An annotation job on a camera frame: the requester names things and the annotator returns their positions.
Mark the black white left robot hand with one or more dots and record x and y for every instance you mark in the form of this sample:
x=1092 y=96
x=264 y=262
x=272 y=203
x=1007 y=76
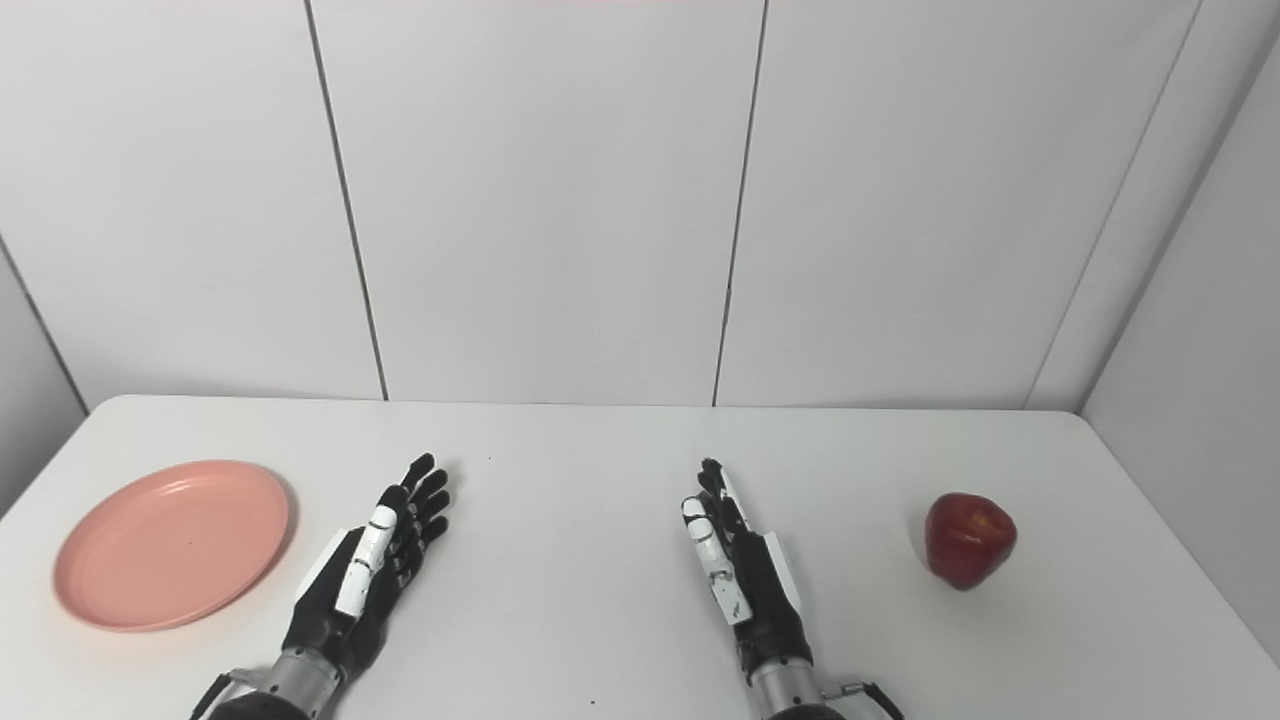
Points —
x=340 y=600

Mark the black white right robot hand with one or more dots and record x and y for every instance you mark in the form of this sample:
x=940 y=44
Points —
x=765 y=600

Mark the pink round plate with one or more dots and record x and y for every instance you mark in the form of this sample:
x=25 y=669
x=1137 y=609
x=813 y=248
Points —
x=170 y=545

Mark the red apple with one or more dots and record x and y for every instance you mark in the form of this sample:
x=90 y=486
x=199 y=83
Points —
x=968 y=540

